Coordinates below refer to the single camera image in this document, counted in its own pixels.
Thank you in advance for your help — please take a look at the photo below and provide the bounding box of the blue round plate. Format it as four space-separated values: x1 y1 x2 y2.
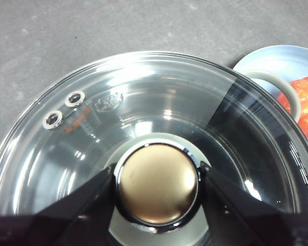
232 45 308 141

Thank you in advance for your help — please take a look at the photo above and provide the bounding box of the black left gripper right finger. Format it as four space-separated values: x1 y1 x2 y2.
199 161 308 246

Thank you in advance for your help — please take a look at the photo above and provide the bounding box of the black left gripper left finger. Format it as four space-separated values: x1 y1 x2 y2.
0 166 117 246

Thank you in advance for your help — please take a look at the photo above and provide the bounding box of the pale green electric steamer pot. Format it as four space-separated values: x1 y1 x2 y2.
0 58 308 216

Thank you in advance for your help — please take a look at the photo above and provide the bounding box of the glass lid with green knob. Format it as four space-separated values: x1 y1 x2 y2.
0 50 308 246

